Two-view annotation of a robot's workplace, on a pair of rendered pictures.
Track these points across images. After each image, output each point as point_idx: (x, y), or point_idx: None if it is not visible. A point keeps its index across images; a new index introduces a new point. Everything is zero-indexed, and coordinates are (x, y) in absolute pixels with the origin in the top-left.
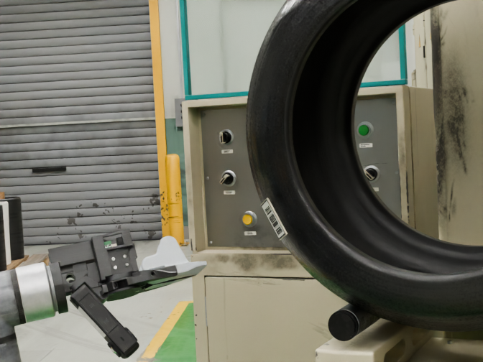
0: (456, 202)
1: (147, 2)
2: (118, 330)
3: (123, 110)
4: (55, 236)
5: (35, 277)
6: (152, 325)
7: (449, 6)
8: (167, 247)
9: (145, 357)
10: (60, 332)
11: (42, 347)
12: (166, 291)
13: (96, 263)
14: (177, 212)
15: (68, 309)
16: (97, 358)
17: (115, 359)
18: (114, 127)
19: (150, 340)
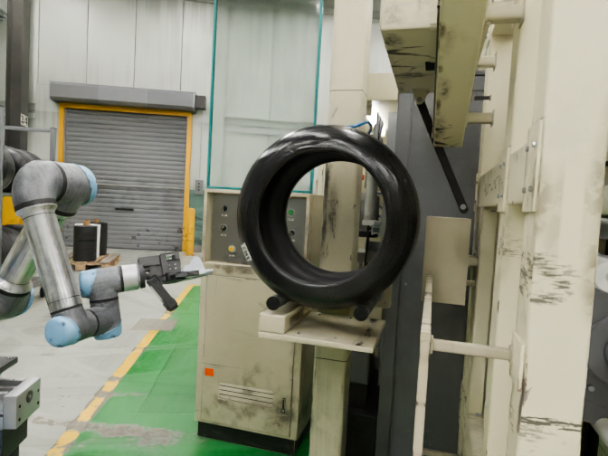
0: (328, 251)
1: (185, 128)
2: (168, 299)
3: (167, 182)
4: (124, 244)
5: (131, 270)
6: (174, 295)
7: (334, 163)
8: (195, 261)
9: (168, 311)
10: (123, 295)
11: None
12: None
13: (161, 266)
14: (191, 238)
15: None
16: (143, 310)
17: (153, 311)
18: (162, 191)
19: None
